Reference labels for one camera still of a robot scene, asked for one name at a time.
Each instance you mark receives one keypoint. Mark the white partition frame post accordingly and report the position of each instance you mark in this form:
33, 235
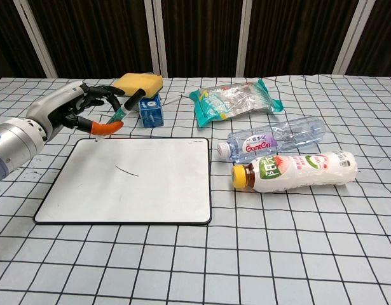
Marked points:
351, 36
246, 38
36, 38

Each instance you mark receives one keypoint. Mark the yellow sponge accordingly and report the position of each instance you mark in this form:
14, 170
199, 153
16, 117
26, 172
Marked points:
139, 83

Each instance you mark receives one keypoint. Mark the green whiteboard marker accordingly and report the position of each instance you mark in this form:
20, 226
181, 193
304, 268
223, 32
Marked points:
129, 104

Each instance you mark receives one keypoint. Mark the white yellow-capped drink bottle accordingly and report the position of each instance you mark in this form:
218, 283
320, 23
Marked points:
303, 171

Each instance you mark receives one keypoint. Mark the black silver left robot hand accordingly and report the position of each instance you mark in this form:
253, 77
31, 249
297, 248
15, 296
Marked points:
55, 105

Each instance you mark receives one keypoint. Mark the teal clear snack bag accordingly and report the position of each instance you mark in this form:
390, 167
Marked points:
233, 101

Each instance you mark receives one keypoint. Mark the white drawing board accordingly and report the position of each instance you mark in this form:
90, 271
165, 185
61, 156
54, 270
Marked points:
128, 184

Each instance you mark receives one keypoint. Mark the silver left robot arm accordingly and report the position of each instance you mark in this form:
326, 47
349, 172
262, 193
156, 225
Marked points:
14, 143

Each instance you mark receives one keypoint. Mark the blue cookie box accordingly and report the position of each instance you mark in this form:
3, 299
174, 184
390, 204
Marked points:
151, 111

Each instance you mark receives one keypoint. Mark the white black-checked tablecloth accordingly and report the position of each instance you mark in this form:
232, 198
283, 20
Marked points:
278, 248

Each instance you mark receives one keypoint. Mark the white double partition post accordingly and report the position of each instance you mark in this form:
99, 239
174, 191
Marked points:
157, 38

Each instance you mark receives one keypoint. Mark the clear water bottle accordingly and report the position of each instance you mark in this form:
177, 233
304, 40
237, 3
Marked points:
278, 136

